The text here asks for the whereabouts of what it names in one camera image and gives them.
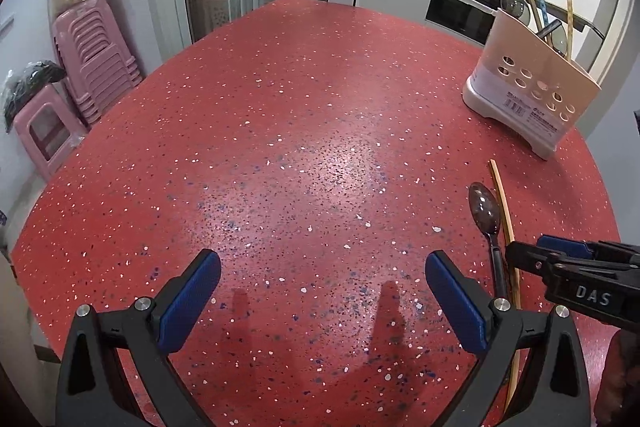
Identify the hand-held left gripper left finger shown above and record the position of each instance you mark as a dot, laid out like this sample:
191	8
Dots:
192	292

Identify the blue patterned chopstick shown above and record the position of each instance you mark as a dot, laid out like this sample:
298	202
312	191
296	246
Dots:
539	2

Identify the large brown plastic spoon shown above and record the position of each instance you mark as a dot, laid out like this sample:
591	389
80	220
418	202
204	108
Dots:
482	207

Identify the stack of pink stools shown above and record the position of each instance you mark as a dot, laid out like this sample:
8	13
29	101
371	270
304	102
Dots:
95	57

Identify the dark plastic bag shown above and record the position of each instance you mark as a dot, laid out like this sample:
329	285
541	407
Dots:
30	77

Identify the pink plastic stool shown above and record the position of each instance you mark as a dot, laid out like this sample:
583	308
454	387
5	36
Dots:
37	104

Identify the beige perforated utensil holder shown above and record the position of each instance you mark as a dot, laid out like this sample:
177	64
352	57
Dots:
492	52

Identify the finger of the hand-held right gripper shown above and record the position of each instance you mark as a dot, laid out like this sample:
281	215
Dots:
530	257
565	246

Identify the black plastic spoon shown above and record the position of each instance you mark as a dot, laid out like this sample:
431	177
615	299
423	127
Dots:
559	41

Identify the black built-in oven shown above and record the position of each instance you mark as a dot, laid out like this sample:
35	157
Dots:
455	7

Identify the plain square wooden chopstick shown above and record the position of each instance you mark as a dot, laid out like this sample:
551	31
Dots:
531	2

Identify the pale printed chopstick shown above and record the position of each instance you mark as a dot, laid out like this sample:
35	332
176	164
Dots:
569	22

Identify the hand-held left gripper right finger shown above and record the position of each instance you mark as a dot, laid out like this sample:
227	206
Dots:
452	292

